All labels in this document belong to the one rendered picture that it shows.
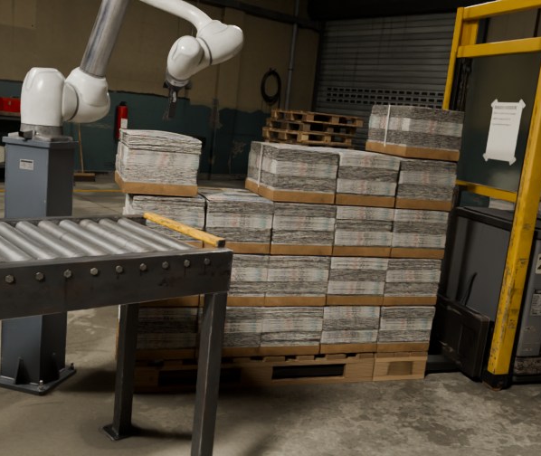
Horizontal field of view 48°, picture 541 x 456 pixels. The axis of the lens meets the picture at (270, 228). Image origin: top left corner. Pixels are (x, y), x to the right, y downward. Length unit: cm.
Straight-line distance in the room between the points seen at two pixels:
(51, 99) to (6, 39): 661
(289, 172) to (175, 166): 48
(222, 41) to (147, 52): 774
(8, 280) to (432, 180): 199
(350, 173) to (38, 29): 705
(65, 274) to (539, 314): 237
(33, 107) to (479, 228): 227
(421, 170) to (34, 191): 164
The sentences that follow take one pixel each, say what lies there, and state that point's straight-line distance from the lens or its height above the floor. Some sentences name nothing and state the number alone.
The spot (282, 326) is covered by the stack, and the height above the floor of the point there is 28.
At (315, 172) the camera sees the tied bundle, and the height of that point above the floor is 97.
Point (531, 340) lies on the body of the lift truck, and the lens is 328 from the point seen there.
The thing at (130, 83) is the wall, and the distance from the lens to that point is 977.
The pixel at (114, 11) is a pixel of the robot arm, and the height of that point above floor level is 152.
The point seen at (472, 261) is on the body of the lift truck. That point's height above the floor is 53.
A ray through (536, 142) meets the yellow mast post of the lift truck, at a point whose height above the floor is 119.
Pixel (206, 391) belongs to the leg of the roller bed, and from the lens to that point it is 184.
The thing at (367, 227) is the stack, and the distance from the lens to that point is 278.
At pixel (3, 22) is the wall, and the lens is 911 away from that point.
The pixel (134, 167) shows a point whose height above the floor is 93.
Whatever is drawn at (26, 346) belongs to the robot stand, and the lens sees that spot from 269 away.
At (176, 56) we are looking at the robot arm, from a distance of 212.
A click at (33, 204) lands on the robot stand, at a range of 253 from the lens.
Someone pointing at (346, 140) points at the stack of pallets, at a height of 93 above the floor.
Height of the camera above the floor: 118
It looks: 10 degrees down
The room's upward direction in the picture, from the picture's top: 6 degrees clockwise
